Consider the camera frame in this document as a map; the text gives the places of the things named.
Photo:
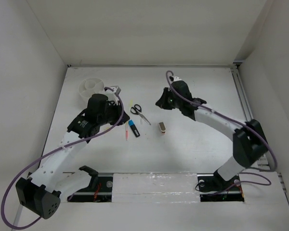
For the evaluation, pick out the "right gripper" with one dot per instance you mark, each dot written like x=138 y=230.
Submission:
x=162 y=102

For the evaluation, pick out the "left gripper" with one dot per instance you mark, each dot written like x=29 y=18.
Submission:
x=116 y=106

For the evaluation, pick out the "pink clear pen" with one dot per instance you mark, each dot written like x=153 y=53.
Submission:
x=126 y=132

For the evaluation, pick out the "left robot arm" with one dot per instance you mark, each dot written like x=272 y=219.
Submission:
x=44 y=189

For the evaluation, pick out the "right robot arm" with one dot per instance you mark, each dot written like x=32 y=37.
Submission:
x=248 y=139

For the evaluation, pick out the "blue cap black highlighter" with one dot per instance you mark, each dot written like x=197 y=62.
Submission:
x=133 y=128

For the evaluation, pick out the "white round divided container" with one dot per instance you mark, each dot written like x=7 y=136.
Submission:
x=89 y=87

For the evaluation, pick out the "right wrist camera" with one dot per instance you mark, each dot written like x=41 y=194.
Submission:
x=174 y=79

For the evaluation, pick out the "black handled scissors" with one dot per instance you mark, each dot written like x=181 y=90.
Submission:
x=137 y=110

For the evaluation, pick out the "aluminium frame rail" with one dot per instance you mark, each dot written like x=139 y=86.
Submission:
x=262 y=163

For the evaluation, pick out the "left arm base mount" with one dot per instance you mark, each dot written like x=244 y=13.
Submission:
x=99 y=189

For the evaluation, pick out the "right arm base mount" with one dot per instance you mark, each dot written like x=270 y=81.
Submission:
x=213 y=190

